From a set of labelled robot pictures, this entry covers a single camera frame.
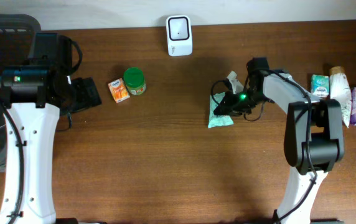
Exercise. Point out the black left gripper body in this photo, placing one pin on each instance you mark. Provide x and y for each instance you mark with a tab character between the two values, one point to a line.
83	96

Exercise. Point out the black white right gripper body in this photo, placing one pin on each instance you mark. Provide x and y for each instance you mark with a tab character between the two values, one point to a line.
241	99

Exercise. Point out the large teal snack packet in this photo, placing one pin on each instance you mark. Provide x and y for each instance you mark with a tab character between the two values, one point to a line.
217	120

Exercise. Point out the orange Kleenex tissue pack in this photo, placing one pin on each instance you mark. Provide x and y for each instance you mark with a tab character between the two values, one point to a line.
118	90

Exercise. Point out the green lid jar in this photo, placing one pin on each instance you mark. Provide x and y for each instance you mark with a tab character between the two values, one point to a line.
134	80

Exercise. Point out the small teal white packet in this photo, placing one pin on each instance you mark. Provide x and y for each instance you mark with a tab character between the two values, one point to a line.
320	85

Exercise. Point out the white tube with tan cap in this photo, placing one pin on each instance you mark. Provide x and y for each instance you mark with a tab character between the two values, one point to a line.
340	91

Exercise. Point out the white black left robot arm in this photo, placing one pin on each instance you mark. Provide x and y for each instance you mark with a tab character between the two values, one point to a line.
33	97

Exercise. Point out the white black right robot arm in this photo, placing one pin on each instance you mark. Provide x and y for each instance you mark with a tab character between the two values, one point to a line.
313	137

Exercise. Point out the white barcode scanner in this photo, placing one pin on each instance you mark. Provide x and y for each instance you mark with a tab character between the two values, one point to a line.
179	36

